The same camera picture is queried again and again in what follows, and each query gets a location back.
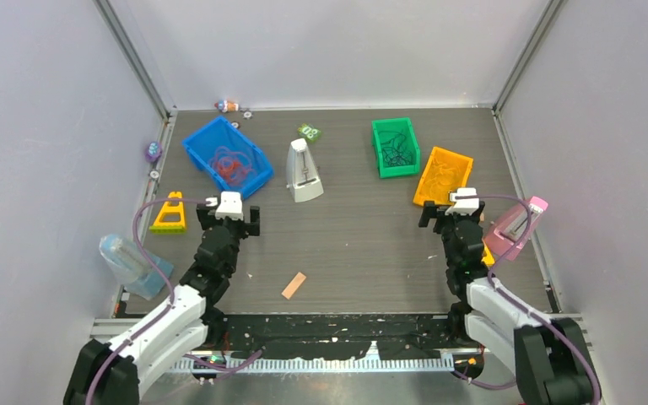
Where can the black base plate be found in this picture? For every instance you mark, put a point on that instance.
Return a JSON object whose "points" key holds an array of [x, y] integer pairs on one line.
{"points": [[339, 336]]}

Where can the small grey gear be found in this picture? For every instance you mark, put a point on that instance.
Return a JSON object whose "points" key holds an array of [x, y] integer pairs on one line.
{"points": [[247, 114]]}

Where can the left yellow triangle block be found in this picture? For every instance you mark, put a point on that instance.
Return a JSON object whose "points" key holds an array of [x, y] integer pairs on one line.
{"points": [[171, 218]]}

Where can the blue transparent metronome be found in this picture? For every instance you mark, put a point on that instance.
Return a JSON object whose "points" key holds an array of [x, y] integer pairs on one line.
{"points": [[130, 267]]}

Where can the yellow triangle block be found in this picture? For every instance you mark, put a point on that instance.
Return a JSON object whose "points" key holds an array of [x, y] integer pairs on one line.
{"points": [[488, 257], [171, 218]]}

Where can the blue plastic bin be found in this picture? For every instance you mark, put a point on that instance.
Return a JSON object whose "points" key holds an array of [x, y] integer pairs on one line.
{"points": [[231, 159]]}

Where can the purple small toy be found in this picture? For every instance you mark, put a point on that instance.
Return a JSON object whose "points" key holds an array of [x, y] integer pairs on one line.
{"points": [[153, 152]]}

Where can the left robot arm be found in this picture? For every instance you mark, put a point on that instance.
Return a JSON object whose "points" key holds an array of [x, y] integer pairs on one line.
{"points": [[122, 369]]}

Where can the tan wooden stick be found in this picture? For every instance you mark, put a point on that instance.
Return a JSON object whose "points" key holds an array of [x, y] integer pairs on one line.
{"points": [[294, 284]]}

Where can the white metronome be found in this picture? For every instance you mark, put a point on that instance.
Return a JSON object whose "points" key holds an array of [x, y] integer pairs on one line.
{"points": [[303, 180]]}

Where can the right yellow triangle block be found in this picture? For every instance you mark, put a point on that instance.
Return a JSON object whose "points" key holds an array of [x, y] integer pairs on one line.
{"points": [[488, 257]]}

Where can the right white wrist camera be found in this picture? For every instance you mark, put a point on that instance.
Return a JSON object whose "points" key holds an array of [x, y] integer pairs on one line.
{"points": [[464, 201]]}

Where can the green number tile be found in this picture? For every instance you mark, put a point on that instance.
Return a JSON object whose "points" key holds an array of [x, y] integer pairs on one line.
{"points": [[309, 133]]}

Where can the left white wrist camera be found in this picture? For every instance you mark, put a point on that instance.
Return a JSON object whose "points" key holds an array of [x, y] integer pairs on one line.
{"points": [[230, 206]]}

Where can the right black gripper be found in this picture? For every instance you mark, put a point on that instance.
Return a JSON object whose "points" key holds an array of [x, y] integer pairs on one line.
{"points": [[429, 212]]}

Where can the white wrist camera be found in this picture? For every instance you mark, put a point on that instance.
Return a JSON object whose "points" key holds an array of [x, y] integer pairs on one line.
{"points": [[230, 206], [464, 201]]}

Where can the small figurine toy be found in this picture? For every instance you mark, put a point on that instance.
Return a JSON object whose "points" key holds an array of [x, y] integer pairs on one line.
{"points": [[226, 106]]}

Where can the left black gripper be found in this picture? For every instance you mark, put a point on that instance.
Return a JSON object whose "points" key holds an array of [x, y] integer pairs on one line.
{"points": [[207, 217]]}

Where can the orange plastic bin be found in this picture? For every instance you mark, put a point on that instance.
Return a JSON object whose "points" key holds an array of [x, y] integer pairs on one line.
{"points": [[444, 172]]}

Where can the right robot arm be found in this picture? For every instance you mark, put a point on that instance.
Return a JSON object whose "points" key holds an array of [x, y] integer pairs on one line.
{"points": [[548, 356]]}

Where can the green plastic bin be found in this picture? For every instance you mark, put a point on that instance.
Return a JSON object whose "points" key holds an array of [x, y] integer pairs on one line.
{"points": [[396, 147]]}

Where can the pink metronome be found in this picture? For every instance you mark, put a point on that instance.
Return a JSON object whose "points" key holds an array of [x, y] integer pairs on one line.
{"points": [[507, 229]]}

